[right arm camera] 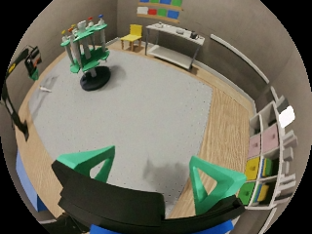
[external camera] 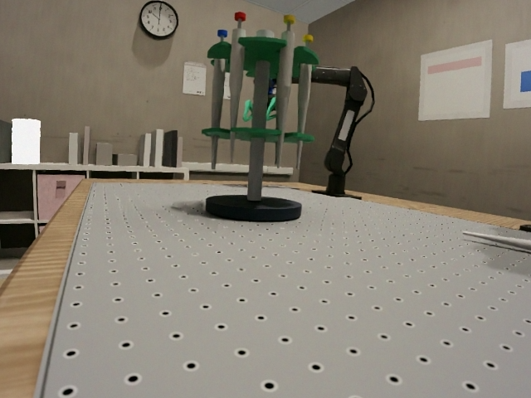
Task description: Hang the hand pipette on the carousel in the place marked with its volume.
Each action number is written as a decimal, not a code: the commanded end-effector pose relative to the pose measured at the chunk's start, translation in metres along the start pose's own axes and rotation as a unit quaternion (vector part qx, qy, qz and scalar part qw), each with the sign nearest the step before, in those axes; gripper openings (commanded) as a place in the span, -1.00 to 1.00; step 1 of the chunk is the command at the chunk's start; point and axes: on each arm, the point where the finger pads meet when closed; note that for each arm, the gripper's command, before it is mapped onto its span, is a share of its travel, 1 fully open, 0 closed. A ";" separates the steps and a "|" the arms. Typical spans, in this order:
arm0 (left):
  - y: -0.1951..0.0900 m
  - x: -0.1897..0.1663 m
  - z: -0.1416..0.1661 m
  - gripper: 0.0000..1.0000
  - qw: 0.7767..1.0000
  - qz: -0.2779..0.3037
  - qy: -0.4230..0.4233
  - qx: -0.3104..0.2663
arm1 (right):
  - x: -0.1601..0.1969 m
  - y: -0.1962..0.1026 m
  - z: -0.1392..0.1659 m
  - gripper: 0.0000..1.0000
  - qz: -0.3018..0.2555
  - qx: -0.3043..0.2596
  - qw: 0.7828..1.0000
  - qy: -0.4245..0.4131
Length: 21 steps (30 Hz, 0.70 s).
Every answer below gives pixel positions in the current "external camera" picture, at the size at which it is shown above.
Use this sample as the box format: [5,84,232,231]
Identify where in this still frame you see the grey pipette with red button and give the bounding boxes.
[229,12,246,163]

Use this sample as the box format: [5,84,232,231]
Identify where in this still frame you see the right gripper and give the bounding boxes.
[243,87,276,122]

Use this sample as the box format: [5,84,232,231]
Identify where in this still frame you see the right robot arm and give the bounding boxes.
[310,66,368,200]

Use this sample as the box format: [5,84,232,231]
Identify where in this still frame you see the grey pipette with yellow button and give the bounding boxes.
[296,35,313,169]
[480,234,531,250]
[277,15,295,169]

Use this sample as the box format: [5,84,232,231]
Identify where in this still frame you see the grey pipette with blue button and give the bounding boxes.
[212,29,227,170]

